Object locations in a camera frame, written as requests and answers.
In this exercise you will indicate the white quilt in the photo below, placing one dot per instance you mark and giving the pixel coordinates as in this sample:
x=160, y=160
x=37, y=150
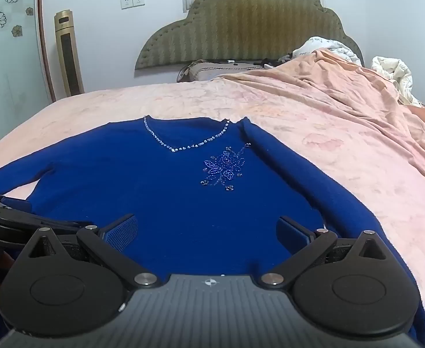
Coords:
x=328, y=45

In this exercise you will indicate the white wall socket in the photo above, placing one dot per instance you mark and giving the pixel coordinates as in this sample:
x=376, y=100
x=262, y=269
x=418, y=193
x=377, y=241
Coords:
x=126, y=2
x=138, y=0

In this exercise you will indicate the blue shorts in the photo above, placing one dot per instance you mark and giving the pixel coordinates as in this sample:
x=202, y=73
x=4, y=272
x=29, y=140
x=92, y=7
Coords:
x=183, y=195

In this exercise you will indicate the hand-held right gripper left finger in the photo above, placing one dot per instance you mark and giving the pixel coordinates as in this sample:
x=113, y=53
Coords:
x=121, y=232

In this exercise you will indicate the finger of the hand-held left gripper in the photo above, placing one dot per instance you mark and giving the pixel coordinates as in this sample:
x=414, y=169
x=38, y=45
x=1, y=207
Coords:
x=35, y=222

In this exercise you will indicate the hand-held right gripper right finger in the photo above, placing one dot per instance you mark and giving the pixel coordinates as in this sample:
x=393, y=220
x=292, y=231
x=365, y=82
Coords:
x=291, y=232

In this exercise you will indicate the pink bed blanket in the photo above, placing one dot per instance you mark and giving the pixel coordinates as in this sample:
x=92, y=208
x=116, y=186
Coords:
x=342, y=123

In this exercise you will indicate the cream crumpled cloth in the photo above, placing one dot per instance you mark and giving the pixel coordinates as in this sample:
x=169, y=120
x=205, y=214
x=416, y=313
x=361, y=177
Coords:
x=393, y=69

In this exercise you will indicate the wardrobe door with flower stickers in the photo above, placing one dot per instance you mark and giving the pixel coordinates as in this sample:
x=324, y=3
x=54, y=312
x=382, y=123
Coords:
x=9, y=61

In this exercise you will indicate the olive padded headboard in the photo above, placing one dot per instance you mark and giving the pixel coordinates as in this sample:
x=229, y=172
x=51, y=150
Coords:
x=252, y=25

